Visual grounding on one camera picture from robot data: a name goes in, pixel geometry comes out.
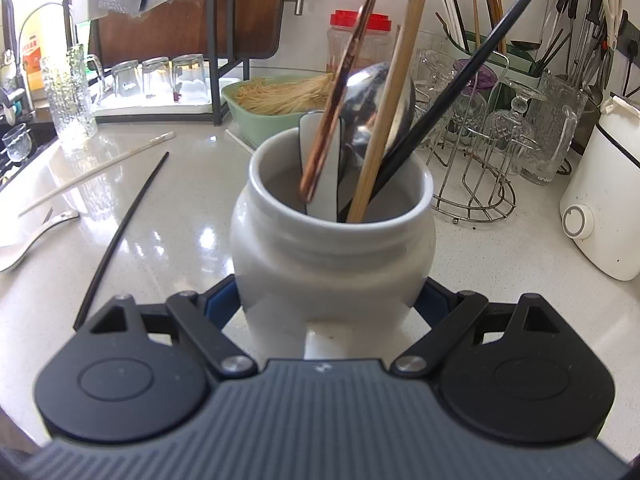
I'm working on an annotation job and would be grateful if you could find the metal table knife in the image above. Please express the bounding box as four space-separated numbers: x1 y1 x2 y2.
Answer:
299 111 342 222

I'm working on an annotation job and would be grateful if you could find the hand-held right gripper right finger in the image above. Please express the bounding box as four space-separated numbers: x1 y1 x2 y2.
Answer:
391 279 563 380

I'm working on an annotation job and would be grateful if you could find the metal sink faucet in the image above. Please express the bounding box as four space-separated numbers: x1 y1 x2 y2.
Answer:
0 0 69 127

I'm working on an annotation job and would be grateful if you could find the yellow bottle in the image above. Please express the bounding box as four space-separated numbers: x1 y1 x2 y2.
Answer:
22 12 49 92

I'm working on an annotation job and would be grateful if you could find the purple glass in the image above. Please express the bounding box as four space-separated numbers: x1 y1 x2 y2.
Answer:
454 58 499 94

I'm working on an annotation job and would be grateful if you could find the black chopstick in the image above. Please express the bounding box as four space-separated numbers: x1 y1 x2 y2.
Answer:
372 0 553 206
73 151 170 331

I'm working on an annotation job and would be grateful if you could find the cut crystal stemmed glass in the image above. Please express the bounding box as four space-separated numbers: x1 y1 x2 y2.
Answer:
483 79 547 177

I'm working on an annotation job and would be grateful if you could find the white ceramic jar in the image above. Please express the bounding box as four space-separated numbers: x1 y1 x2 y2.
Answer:
230 127 435 358

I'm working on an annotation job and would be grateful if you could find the wide-handled metal utensil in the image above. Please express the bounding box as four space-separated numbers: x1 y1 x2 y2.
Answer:
0 208 81 273

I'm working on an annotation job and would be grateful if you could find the clear drinking glass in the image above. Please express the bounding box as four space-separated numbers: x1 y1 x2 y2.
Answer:
171 53 209 104
142 57 174 102
111 60 144 102

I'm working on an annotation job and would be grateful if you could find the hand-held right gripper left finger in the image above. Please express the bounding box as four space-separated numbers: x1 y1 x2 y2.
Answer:
90 275 258 380

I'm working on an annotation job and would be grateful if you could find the large metal spoon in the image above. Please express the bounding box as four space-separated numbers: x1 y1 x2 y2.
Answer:
336 61 417 223

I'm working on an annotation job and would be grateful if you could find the white kitchen appliance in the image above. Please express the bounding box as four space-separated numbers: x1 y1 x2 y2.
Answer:
559 94 640 282

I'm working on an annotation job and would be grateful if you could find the wooden chopstick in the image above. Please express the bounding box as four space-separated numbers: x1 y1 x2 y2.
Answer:
346 0 436 223

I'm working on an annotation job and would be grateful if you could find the tall textured glass pitcher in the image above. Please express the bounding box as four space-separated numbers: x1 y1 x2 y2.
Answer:
40 44 104 153

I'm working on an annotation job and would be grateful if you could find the clear glass jug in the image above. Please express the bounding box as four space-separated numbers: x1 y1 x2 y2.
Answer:
519 71 592 187

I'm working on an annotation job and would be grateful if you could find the wire glass stand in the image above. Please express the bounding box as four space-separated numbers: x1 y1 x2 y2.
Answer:
424 50 519 226

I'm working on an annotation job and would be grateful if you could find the bundle of bamboo skewers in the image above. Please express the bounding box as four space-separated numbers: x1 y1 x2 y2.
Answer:
235 73 337 117

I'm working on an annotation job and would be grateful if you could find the copper-coloured utensil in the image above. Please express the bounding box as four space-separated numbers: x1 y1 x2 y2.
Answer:
299 0 385 203

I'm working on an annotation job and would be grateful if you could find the black dish rack frame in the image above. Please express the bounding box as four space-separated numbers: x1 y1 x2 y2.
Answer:
62 0 252 127

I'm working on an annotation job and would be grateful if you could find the green plastic basket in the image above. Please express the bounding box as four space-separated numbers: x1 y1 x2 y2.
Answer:
221 76 337 147

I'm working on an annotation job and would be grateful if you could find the row of hanging kitchen tools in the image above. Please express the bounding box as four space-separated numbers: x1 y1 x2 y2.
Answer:
539 0 628 97

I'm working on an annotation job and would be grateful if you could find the white chopstick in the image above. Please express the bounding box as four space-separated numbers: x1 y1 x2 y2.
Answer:
224 129 255 155
19 131 175 216

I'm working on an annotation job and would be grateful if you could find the bundle of upright chopsticks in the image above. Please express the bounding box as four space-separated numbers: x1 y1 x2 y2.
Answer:
432 0 510 57

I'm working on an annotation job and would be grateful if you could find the brown cutting board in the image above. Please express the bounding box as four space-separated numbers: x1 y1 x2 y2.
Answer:
89 0 292 68

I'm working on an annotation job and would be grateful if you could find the small scalloped glass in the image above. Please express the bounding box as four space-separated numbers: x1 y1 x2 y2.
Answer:
2 123 32 164

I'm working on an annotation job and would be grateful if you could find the red-lidded plastic jar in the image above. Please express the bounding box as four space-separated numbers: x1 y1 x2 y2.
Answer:
326 9 394 77

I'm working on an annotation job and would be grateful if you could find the white drip tray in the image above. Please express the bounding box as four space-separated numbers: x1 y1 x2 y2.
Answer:
94 76 242 117

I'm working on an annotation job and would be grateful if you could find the green utensil holder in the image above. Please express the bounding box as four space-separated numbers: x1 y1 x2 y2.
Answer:
440 35 545 92

